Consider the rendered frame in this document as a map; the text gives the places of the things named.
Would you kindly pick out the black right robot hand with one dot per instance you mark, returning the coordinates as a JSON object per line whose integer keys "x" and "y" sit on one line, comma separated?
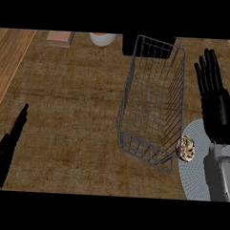
{"x": 217, "y": 106}

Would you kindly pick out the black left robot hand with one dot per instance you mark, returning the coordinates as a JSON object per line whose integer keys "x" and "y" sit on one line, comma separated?
{"x": 5, "y": 152}

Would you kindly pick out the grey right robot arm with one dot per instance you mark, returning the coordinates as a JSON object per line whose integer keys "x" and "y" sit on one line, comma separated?
{"x": 220, "y": 171}

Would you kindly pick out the speckled cupcake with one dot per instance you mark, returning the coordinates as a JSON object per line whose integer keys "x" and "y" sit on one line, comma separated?
{"x": 187, "y": 148}

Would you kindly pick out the round grey placemat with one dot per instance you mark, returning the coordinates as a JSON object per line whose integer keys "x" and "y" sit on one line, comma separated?
{"x": 193, "y": 169}

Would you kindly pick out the black appliance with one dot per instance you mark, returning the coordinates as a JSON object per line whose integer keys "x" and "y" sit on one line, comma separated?
{"x": 146, "y": 46}

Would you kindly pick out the pink block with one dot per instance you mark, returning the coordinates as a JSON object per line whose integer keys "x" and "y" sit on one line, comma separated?
{"x": 60, "y": 39}

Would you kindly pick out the white bowl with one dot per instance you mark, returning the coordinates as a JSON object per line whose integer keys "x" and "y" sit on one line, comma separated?
{"x": 102, "y": 39}

